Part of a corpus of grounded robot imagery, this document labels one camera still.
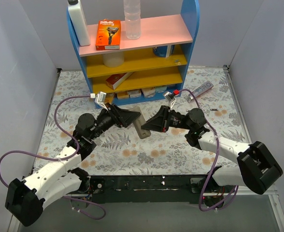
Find white air conditioner remote control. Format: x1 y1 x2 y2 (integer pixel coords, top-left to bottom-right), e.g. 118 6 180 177
131 106 151 139

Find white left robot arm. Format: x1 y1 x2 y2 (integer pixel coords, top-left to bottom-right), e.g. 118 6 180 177
5 104 141 227

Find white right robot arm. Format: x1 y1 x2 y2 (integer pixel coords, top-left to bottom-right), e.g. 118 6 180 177
141 106 283 195

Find yellow wrapped sponge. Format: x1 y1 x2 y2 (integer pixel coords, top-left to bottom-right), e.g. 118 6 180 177
117 91 130 100

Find white wrapped sponge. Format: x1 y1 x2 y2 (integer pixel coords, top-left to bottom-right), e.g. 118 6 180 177
127 89 142 98

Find red and white sponge pack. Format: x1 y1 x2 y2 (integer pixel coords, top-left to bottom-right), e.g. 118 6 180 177
141 87 156 98

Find green teal sponge pack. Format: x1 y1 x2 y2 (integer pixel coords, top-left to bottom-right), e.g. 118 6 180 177
155 86 167 93

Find floral patterned table mat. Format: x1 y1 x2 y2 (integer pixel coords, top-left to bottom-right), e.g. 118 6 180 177
33 68 248 175

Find red tea box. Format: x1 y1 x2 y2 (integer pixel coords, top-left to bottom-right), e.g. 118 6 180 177
105 72 134 90

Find silver toothpaste box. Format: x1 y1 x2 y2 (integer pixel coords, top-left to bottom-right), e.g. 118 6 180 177
184 81 214 103

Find blue and yellow shelf unit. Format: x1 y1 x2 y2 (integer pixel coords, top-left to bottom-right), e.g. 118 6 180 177
66 0 201 109

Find orange Gillette razor box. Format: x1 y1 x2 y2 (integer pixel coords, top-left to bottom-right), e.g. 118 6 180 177
95 19 121 50

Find clear plastic water bottle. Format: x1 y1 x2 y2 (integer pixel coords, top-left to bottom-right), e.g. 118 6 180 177
123 0 141 40

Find white plastic bottle black cap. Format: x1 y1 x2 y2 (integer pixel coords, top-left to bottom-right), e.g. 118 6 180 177
68 0 91 46

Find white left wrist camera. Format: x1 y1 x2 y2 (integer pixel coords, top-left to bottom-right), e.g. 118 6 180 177
90 91 108 110

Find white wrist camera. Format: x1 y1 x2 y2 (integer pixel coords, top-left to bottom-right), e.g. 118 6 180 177
90 91 108 110
164 89 180 109

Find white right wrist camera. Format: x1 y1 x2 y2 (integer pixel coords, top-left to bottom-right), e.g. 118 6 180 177
164 89 180 109

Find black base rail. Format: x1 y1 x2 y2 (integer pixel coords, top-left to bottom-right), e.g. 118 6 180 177
61 174 232 206

